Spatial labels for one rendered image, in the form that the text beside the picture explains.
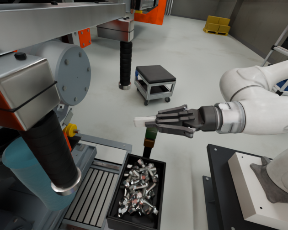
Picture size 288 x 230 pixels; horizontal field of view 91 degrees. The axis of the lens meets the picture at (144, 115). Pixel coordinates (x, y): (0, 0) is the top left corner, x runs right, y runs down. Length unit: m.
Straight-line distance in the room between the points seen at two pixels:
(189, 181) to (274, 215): 0.52
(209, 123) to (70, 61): 0.36
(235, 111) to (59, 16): 0.40
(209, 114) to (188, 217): 0.80
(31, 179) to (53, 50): 0.26
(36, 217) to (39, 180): 0.49
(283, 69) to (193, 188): 0.88
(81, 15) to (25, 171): 0.30
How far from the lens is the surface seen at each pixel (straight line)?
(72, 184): 0.27
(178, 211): 1.09
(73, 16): 0.25
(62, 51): 0.31
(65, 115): 0.61
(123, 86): 0.49
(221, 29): 8.47
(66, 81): 0.32
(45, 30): 0.21
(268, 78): 0.57
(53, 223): 0.91
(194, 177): 1.23
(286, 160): 0.82
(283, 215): 0.90
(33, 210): 0.90
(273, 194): 0.90
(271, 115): 0.45
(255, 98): 0.47
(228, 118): 0.42
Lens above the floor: 1.00
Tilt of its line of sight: 40 degrees down
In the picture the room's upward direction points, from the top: 9 degrees clockwise
